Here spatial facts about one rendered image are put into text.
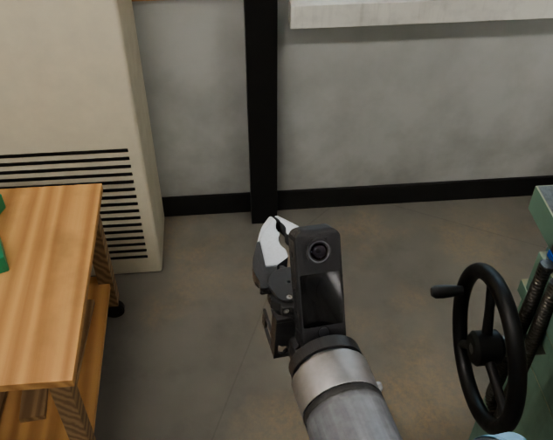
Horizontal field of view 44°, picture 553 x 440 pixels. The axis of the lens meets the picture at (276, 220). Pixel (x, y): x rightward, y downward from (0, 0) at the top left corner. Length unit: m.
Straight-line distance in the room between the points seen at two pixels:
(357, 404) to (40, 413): 1.40
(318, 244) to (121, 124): 1.43
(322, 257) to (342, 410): 0.14
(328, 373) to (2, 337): 1.14
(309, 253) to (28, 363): 1.05
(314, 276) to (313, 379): 0.10
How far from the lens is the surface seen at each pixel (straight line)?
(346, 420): 0.60
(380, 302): 2.33
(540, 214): 1.41
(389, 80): 2.36
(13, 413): 1.97
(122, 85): 1.95
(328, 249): 0.64
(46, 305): 1.69
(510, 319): 1.10
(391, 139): 2.50
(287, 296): 0.69
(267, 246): 0.74
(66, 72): 1.95
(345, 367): 0.63
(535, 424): 1.54
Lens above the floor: 1.76
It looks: 43 degrees down
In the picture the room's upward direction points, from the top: straight up
